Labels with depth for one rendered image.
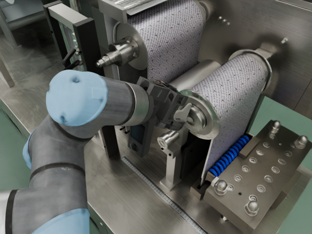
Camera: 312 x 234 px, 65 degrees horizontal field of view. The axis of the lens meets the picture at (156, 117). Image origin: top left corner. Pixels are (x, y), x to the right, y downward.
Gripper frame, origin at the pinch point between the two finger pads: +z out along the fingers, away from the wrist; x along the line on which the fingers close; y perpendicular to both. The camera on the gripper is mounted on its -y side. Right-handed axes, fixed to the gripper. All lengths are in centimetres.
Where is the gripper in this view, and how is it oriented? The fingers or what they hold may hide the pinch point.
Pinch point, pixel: (178, 118)
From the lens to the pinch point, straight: 62.5
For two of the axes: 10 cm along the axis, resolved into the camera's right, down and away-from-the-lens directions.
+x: -7.1, -5.2, 4.8
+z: 5.4, 0.4, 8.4
